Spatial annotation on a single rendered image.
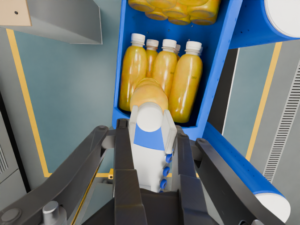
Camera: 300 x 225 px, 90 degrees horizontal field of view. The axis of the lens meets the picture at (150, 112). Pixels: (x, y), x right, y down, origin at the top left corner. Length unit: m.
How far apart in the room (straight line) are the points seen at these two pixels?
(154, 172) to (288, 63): 1.74
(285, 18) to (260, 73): 1.30
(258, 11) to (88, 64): 1.37
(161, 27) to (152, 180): 0.69
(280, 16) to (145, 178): 0.81
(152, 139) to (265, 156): 2.12
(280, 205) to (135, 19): 0.99
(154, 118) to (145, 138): 0.15
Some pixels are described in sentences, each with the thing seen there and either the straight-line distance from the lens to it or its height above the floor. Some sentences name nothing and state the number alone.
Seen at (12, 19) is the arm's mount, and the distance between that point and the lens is 0.68.
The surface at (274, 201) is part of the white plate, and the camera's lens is 0.98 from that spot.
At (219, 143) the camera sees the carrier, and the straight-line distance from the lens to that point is 1.20.
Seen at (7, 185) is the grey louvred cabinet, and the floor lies 0.27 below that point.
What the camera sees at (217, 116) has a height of 0.15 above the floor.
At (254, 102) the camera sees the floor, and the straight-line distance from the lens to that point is 1.97.
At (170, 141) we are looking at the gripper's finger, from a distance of 0.16.
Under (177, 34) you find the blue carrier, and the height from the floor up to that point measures 0.96.
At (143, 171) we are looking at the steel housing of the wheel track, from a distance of 0.81.
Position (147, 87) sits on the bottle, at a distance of 0.27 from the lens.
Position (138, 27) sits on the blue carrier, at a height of 1.01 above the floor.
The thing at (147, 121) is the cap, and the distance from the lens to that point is 0.22.
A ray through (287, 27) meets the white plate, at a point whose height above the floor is 1.04.
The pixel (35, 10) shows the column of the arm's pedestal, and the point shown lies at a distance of 0.80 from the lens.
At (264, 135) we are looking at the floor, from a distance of 2.22.
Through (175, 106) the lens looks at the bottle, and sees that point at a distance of 0.43.
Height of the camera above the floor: 1.54
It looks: 71 degrees down
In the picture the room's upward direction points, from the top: 176 degrees clockwise
